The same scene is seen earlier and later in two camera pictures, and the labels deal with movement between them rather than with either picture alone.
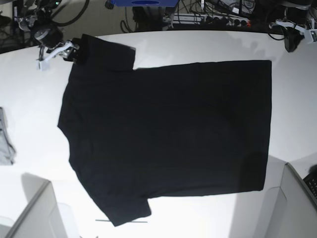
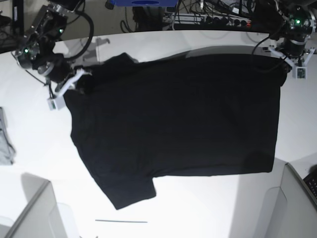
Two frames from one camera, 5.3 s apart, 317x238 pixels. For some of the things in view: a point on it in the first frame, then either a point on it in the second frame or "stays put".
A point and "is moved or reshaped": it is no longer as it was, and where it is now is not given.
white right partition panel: [290, 209] stays put
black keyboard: [311, 181] stays put
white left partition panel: [41, 218] stays put
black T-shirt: [136, 134] is moved or reshaped
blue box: [146, 3] stays put
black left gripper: [49, 37] -> [58, 69]
